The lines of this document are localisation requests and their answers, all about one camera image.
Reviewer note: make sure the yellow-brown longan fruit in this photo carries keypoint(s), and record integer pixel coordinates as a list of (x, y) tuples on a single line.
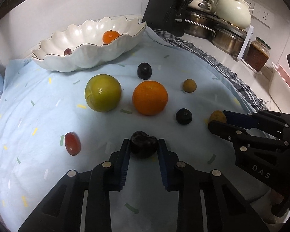
[(218, 116)]

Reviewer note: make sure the glass jar brown sauce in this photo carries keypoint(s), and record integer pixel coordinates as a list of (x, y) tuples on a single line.
[(258, 54)]

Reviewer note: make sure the dark round plum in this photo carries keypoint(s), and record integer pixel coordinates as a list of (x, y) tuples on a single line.
[(184, 116)]

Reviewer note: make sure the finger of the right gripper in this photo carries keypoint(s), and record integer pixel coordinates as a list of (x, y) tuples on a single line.
[(240, 138), (273, 123)]

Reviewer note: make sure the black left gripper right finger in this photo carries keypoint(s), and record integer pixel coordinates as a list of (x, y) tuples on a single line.
[(207, 201)]

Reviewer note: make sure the brown longan fruit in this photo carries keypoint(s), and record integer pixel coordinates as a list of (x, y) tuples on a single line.
[(189, 85)]

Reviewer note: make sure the red grape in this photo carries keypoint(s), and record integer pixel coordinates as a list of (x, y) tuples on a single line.
[(67, 51), (72, 143)]

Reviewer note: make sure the large orange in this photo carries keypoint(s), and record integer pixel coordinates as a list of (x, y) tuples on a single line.
[(150, 98)]

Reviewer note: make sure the black knife block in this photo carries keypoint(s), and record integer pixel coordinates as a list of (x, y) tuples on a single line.
[(167, 15)]

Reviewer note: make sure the steel pot lower right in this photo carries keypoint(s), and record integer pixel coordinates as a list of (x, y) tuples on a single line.
[(227, 41)]

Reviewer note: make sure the light blue patterned cloth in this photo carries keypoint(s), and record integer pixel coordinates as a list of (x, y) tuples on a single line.
[(38, 108)]

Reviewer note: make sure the steel pot with lid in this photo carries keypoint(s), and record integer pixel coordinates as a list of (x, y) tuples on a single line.
[(202, 5)]

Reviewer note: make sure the green apple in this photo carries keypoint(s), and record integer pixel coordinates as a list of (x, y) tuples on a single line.
[(103, 93)]

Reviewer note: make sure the white metal pot rack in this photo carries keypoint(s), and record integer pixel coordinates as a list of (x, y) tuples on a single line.
[(218, 22)]

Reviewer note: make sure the small dark grape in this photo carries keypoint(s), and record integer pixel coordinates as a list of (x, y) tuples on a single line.
[(144, 71)]

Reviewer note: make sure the white pink dish rack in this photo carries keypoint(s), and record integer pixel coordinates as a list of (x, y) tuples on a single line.
[(279, 88)]

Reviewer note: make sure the white wall socket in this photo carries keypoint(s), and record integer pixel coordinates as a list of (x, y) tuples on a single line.
[(260, 13)]

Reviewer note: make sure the white scalloped ceramic bowl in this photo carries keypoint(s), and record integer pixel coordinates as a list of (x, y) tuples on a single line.
[(85, 42)]

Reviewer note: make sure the cream ceramic pot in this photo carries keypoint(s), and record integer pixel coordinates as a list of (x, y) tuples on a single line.
[(236, 12)]

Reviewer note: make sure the steel pot on rack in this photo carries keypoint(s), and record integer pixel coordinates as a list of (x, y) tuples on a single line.
[(198, 25)]

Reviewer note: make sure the small tangerine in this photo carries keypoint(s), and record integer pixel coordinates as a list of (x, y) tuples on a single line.
[(110, 36)]

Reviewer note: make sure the red grape in bowl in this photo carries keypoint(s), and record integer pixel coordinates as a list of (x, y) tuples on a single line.
[(67, 51)]

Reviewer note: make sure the grey checked cloth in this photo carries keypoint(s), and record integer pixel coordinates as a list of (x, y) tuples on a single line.
[(240, 86)]

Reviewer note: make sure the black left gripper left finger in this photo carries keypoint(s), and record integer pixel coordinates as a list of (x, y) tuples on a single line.
[(82, 196)]

